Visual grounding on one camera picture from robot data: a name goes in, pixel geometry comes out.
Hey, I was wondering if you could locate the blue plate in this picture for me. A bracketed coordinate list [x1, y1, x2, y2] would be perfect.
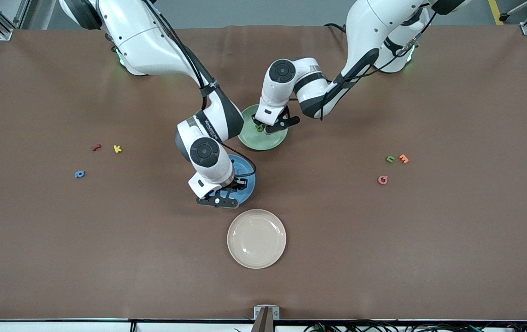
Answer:
[226, 154, 257, 206]

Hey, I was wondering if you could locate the pale green plate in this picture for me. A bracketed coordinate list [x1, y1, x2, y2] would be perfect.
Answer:
[237, 104, 288, 151]

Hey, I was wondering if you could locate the cream plate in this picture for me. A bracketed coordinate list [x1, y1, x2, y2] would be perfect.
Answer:
[226, 209, 287, 270]

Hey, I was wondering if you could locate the brown table cover sheet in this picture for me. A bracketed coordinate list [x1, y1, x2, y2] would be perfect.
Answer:
[0, 24, 527, 321]

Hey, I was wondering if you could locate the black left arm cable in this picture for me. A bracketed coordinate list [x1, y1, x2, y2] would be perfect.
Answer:
[291, 12, 437, 121]

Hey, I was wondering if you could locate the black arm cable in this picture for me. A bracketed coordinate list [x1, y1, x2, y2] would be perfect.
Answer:
[291, 12, 437, 121]
[142, 0, 257, 179]

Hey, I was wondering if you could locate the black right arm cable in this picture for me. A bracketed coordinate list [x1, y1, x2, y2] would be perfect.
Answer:
[142, 0, 257, 179]

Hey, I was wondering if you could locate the grey metal mount bracket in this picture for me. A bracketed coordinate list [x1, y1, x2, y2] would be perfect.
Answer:
[254, 305, 280, 320]

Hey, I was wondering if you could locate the camera mount post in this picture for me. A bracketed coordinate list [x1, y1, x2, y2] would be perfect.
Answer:
[250, 307, 275, 332]

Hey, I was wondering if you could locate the tangled cable bundle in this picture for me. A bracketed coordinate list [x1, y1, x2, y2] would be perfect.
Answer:
[304, 318, 527, 332]

